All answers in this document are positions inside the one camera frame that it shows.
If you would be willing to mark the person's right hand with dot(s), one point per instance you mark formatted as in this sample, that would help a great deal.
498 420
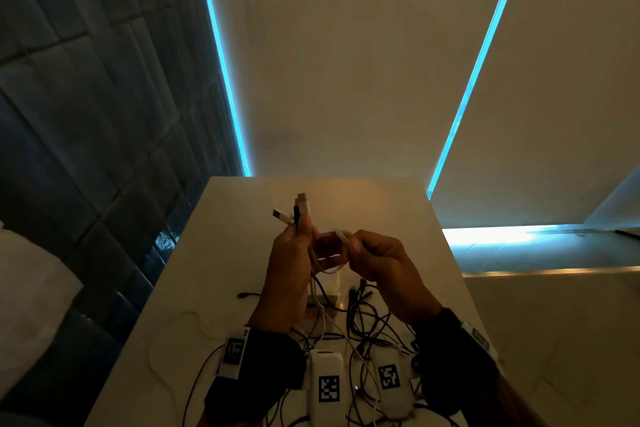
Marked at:
395 276

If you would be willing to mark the white table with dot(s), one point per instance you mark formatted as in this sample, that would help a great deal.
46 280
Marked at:
380 206

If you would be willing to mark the white pillow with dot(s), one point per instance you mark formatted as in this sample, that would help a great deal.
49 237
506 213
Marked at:
30 301

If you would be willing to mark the window sill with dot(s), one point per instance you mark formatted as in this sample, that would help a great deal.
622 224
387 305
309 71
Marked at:
525 251

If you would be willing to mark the person's left hand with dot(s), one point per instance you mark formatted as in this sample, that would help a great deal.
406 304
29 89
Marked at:
287 281

